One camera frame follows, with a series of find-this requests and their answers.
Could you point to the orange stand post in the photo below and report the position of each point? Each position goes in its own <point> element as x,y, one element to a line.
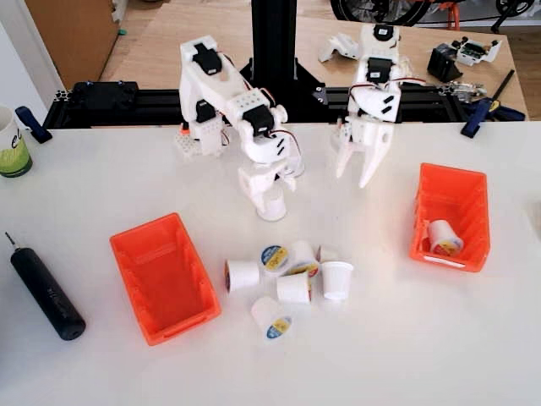
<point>454,14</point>

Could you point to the wooden table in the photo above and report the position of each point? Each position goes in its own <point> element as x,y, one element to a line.
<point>139,63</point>

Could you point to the black box on frame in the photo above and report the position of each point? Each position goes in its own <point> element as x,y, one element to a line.
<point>103,99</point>

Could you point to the orange bin with white label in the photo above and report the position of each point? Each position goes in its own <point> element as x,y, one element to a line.
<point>456,199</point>

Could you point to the black electric screwdriver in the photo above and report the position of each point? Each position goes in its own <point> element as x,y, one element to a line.
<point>46,292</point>

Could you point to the blue lid coffee pod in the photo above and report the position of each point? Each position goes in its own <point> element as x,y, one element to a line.
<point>274,258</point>
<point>266,313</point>

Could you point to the small clear parts bag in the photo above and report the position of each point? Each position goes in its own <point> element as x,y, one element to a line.
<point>465,91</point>

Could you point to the blue bar clamp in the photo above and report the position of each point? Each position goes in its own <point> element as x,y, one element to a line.
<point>475,116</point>

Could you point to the white and green mug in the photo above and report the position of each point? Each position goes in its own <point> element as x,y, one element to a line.
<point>14,160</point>

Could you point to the white printed robot part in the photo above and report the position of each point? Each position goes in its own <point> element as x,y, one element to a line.
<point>336,46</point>

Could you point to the black aluminium frame rail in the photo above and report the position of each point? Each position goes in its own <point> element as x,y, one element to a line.
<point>143,105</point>

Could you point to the wooden cabinet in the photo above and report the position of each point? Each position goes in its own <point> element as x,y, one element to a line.
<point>72,38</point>

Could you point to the clear bag of screws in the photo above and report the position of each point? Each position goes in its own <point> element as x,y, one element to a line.
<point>408,67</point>

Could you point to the black aluminium frame post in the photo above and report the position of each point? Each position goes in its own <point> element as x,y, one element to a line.
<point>274,34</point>

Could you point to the orange plastic storage bin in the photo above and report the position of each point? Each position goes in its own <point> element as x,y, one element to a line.
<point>148,262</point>

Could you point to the white gripper fixed finger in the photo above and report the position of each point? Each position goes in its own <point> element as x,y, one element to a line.
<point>259,205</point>
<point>372,162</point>

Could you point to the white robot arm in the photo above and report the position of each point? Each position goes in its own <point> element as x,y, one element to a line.
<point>372,101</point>
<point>215,84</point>

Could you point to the white part with circuit board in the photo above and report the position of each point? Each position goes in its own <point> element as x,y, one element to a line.
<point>486,55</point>

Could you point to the white gripper moving finger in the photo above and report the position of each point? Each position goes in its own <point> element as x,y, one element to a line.
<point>291,182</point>
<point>345,154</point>

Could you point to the black printed part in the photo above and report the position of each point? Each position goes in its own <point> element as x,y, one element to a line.
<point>441,65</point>

